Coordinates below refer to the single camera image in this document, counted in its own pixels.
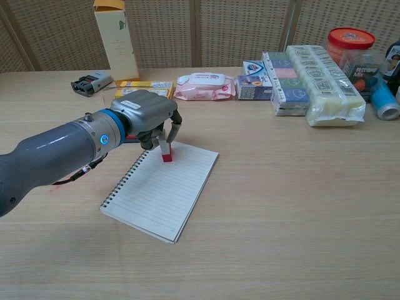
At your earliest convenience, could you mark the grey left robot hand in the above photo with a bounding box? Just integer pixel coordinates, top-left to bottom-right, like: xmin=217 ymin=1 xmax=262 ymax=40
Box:
xmin=109 ymin=89 xmax=183 ymax=153

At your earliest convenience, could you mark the red white stamp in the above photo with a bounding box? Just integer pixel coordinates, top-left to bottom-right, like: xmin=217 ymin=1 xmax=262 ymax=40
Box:
xmin=157 ymin=131 xmax=174 ymax=164

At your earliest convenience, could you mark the grey date stamper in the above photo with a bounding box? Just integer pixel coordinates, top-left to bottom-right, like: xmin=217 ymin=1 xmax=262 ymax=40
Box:
xmin=70 ymin=70 xmax=113 ymax=98

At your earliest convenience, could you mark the white spiral notebook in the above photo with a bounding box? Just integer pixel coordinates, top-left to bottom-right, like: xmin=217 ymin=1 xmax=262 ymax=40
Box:
xmin=99 ymin=140 xmax=219 ymax=245

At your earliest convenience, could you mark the yellow flat box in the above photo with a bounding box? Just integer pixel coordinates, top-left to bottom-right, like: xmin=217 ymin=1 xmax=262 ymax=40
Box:
xmin=114 ymin=81 xmax=174 ymax=100

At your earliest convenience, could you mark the pink wet wipes pack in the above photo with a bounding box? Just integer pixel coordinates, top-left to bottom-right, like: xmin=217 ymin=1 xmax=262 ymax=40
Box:
xmin=173 ymin=72 xmax=238 ymax=102

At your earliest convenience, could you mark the tall cream orange box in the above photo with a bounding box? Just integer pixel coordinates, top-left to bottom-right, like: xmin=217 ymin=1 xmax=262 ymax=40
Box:
xmin=93 ymin=0 xmax=140 ymax=83

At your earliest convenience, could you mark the woven folding screen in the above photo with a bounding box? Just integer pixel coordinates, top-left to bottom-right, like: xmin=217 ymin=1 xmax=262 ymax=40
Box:
xmin=0 ymin=0 xmax=400 ymax=74

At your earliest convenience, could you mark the small purple box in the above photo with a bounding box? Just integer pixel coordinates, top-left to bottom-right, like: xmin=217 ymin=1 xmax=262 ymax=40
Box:
xmin=236 ymin=74 xmax=274 ymax=101

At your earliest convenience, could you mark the blue white soap box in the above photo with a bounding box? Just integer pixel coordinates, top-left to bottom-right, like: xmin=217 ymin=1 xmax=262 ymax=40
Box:
xmin=242 ymin=60 xmax=269 ymax=78

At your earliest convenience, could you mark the multicolour tissue pack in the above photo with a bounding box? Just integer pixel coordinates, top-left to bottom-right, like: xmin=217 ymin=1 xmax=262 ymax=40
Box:
xmin=261 ymin=51 xmax=311 ymax=117

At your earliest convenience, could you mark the clear pack of cream blocks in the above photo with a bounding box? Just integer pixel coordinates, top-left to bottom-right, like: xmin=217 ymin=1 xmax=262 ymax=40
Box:
xmin=286 ymin=44 xmax=366 ymax=128

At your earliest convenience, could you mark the clear jar orange lid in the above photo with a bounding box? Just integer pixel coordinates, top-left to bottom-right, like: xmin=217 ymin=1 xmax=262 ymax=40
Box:
xmin=327 ymin=26 xmax=387 ymax=94

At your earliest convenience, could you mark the blue tube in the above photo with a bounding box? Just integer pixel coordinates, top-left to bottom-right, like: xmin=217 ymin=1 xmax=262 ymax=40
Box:
xmin=369 ymin=79 xmax=400 ymax=121

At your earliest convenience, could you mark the black bottle with label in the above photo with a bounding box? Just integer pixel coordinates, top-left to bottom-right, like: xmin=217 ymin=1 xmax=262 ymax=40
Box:
xmin=382 ymin=39 xmax=400 ymax=79

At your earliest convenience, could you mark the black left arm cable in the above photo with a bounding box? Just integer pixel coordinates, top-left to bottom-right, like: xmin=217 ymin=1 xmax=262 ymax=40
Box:
xmin=51 ymin=157 xmax=104 ymax=186

